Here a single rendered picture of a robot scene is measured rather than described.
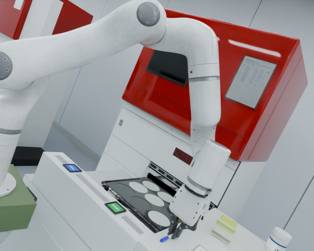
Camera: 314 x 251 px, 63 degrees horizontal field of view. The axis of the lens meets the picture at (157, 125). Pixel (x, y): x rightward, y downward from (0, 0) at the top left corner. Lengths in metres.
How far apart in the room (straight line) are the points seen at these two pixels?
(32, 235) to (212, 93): 0.87
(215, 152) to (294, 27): 2.39
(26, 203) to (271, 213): 2.33
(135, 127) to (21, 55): 0.98
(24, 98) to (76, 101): 3.58
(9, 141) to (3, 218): 0.22
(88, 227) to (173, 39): 0.65
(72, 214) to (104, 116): 3.00
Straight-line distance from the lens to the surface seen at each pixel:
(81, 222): 0.95
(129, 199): 1.14
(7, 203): 0.87
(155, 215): 1.12
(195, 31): 0.74
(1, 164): 0.87
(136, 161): 1.56
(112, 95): 3.85
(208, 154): 0.77
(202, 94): 0.73
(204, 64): 0.73
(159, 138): 1.47
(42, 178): 1.12
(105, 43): 0.72
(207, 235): 1.04
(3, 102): 0.84
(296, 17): 3.07
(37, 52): 0.75
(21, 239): 1.25
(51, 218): 1.08
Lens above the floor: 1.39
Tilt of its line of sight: 8 degrees down
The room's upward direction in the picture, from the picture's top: 24 degrees clockwise
